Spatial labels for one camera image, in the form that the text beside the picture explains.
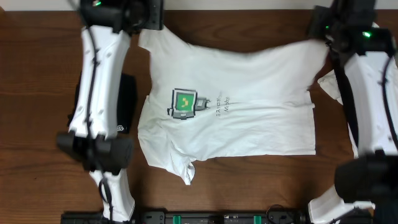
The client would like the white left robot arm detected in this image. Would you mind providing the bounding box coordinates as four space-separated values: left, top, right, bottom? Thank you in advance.
56 0 164 223

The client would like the black garment at right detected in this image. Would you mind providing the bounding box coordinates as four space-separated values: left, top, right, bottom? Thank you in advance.
329 51 358 146

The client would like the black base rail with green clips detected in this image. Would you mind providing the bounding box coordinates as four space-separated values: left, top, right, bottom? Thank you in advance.
60 208 373 224

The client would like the white t-shirt with robot print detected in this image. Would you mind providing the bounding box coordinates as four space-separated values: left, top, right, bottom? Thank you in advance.
137 29 328 184

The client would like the folded black garment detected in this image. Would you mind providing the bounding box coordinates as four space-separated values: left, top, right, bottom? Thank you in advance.
67 73 138 135

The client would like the white garment at right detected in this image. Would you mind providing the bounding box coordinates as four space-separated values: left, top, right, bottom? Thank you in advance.
317 21 381 158

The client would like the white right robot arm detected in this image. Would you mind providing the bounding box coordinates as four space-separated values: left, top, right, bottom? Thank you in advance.
300 0 397 223

